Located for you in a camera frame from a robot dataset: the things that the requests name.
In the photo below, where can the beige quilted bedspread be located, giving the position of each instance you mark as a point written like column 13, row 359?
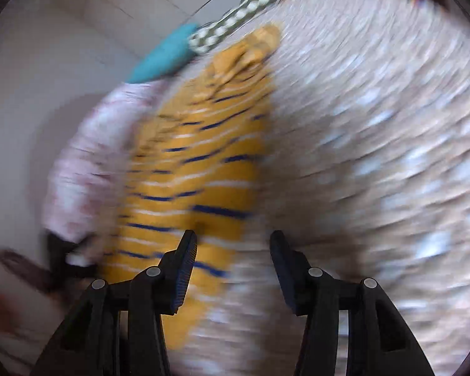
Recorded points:
column 376, row 164

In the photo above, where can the green patterned bolster pillow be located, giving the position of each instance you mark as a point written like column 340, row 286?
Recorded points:
column 235, row 15

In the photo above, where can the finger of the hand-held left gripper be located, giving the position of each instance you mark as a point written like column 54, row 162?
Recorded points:
column 64, row 256

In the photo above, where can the yellow striped knit sweater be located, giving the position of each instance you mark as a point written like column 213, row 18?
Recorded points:
column 203, row 164

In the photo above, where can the pink floral quilt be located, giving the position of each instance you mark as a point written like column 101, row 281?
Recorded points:
column 86, row 164

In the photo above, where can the teal pillow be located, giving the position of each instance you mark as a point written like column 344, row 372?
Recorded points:
column 162, row 56

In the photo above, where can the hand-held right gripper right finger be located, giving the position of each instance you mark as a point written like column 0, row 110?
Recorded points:
column 284, row 270

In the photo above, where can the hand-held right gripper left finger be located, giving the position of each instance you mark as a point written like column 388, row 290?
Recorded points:
column 183, row 270

